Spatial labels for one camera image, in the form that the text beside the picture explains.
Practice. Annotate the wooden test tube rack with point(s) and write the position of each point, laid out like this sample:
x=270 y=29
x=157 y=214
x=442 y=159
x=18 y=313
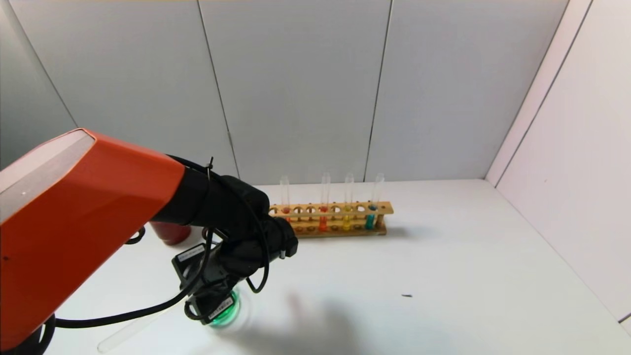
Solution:
x=340 y=215

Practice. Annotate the blue pigment glass test tube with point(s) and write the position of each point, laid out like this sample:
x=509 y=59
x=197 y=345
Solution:
x=369 y=222

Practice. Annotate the yellow pigment glass test tube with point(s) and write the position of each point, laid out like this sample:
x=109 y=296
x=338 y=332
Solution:
x=346 y=223
x=129 y=333

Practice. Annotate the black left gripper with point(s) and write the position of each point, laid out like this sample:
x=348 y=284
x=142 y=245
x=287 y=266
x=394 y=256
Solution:
x=215 y=311

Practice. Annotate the clear glass beaker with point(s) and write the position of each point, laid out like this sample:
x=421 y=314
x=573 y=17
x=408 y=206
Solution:
x=231 y=308

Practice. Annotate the red pigment glass test tube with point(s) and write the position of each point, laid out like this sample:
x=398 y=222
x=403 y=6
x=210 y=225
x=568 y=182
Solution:
x=323 y=224
x=285 y=195

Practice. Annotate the dark red plastic cup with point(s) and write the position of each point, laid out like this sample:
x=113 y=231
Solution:
x=170 y=232

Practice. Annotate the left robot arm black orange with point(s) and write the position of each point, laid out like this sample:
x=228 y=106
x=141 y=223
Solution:
x=88 y=212

